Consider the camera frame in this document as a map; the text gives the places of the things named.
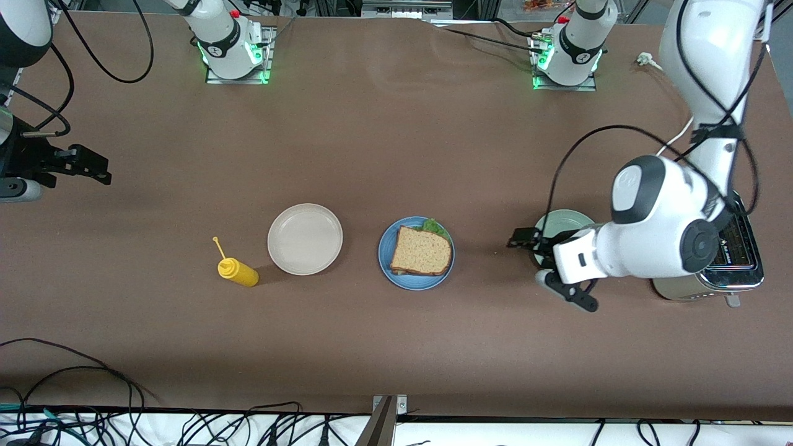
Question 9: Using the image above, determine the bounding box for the green lettuce leaf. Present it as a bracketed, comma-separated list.
[414, 217, 452, 243]

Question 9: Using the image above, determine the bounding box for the brown bread slice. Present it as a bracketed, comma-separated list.
[390, 225, 453, 276]
[390, 266, 450, 278]

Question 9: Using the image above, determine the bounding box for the yellow mustard squeeze bottle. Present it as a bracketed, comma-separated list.
[212, 236, 260, 287]

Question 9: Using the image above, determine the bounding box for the green round plate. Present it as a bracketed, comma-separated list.
[533, 209, 597, 268]

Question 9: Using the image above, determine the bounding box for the blue round plate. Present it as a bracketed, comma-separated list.
[378, 216, 455, 291]

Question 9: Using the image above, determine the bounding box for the beige round plate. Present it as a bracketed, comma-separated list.
[267, 203, 344, 276]

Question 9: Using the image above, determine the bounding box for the beige chrome toaster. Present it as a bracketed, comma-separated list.
[651, 191, 765, 308]

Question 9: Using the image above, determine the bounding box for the aluminium profile beam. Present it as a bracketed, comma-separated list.
[361, 0, 453, 19]

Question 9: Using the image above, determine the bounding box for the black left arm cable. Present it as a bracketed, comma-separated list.
[545, 0, 769, 239]

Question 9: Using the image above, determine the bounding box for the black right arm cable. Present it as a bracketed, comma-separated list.
[0, 0, 154, 137]

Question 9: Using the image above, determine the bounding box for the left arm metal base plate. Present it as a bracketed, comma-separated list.
[530, 31, 598, 92]

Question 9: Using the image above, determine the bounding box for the black floor cable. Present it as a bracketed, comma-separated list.
[0, 338, 159, 406]
[12, 365, 136, 429]

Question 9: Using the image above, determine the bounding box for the black arm base cable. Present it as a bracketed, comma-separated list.
[427, 17, 547, 56]

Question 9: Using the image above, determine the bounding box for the white toaster power cable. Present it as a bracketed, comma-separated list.
[637, 52, 696, 157]

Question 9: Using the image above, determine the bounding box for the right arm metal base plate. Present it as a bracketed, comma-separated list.
[206, 26, 276, 84]

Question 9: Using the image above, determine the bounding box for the teal cable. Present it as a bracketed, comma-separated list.
[0, 404, 84, 437]

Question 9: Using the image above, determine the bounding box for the grey metal post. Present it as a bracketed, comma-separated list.
[354, 396, 397, 446]

